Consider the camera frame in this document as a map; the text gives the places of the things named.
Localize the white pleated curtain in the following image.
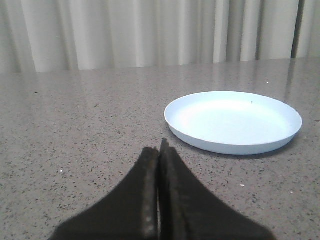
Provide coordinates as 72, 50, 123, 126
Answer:
0, 0, 320, 74

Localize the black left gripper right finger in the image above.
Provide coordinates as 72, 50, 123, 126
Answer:
159, 139, 275, 240

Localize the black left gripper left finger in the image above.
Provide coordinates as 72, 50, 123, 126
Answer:
50, 147, 159, 240

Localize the light blue round plate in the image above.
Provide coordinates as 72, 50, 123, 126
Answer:
164, 91, 303, 155

